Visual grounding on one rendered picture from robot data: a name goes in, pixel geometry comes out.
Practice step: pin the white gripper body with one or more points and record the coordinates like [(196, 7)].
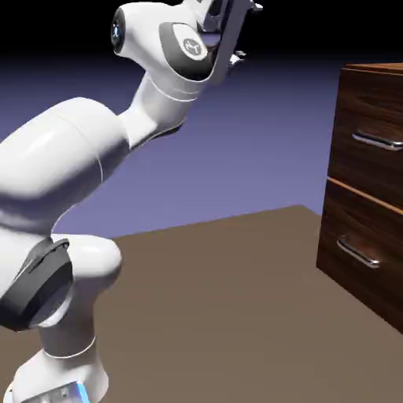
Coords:
[(229, 37)]

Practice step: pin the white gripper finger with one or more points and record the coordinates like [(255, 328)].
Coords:
[(257, 7), (236, 59)]

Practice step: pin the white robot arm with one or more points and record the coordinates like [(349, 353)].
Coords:
[(56, 163)]

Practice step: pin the dark wood cabinet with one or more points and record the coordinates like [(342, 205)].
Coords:
[(362, 100)]

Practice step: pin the dark wood drawer front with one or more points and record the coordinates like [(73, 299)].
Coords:
[(355, 220), (365, 104)]

